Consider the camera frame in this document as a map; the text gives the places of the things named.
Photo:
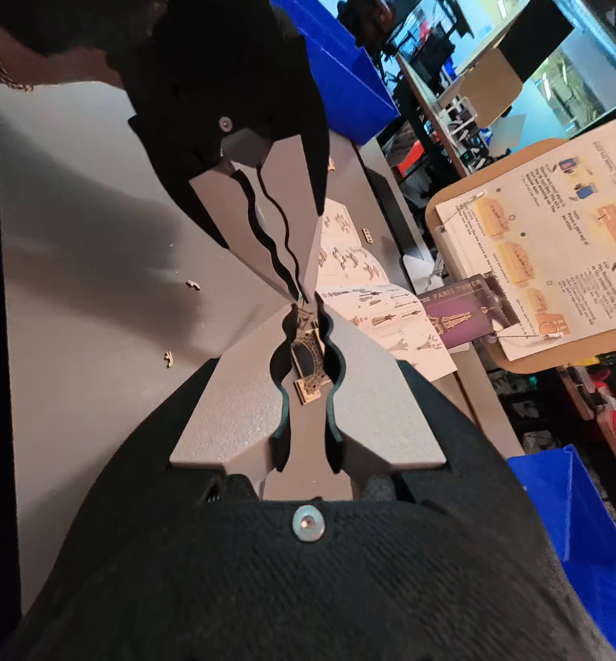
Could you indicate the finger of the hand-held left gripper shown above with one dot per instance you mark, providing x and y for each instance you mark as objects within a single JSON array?
[
  {"x": 230, "y": 222},
  {"x": 295, "y": 206}
]

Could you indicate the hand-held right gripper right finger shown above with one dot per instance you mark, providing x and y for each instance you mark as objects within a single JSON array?
[{"x": 385, "y": 413}]

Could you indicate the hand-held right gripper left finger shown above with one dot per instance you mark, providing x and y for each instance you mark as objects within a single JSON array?
[{"x": 225, "y": 413}]

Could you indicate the wooden tower model section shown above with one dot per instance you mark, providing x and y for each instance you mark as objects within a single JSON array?
[{"x": 308, "y": 382}]

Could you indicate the person's left hand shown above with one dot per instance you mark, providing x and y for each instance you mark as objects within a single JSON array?
[{"x": 65, "y": 69}]

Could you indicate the white instruction booklet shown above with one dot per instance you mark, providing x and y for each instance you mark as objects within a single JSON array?
[{"x": 390, "y": 320}]

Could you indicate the purple tower picture card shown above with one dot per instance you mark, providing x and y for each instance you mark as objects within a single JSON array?
[{"x": 457, "y": 310}]

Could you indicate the instruction booklet on clipboard stand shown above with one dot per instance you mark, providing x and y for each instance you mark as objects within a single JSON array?
[{"x": 545, "y": 361}]

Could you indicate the wooden display board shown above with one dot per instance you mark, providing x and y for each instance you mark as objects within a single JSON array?
[{"x": 494, "y": 93}]

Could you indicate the tagged blue plastic bin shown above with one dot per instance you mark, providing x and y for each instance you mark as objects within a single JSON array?
[{"x": 586, "y": 542}]

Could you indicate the printed instruction sheet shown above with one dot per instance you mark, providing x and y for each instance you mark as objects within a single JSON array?
[{"x": 571, "y": 232}]

